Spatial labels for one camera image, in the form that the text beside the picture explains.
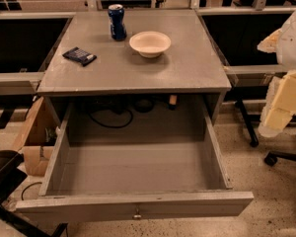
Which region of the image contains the black table leg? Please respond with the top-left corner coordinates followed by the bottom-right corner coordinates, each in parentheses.
top-left (235, 99), bottom-right (259, 147)

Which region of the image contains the dark blue snack packet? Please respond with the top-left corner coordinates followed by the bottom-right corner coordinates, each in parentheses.
top-left (62, 47), bottom-right (97, 66)

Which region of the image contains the black cable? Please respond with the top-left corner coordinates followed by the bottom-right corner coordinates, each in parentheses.
top-left (87, 99), bottom-right (134, 129)

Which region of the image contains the grey open top drawer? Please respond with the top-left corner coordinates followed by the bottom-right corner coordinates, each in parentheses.
top-left (16, 95), bottom-right (254, 222)

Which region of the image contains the black office chair base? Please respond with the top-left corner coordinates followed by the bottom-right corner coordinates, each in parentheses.
top-left (264, 151), bottom-right (296, 166)

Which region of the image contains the cardboard box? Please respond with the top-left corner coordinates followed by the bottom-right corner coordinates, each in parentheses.
top-left (12, 97), bottom-right (60, 177)

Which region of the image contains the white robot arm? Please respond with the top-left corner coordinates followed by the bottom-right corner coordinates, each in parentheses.
top-left (258, 10), bottom-right (296, 137)

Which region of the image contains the grey cabinet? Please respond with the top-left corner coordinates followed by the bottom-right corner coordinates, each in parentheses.
top-left (37, 9), bottom-right (231, 119)

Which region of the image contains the metal drawer knob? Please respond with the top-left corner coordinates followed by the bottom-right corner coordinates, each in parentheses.
top-left (132, 208), bottom-right (142, 220)

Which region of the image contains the white bowl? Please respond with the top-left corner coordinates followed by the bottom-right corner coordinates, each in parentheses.
top-left (129, 31), bottom-right (172, 58)

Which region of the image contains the blue pepsi can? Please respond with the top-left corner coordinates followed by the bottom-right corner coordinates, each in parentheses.
top-left (108, 4), bottom-right (127, 40)

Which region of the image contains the black chair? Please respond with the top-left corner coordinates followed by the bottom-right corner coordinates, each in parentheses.
top-left (0, 150), bottom-right (67, 237)

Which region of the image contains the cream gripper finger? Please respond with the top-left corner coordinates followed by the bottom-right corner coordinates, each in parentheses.
top-left (257, 29), bottom-right (281, 53)
top-left (258, 70), bottom-right (296, 137)

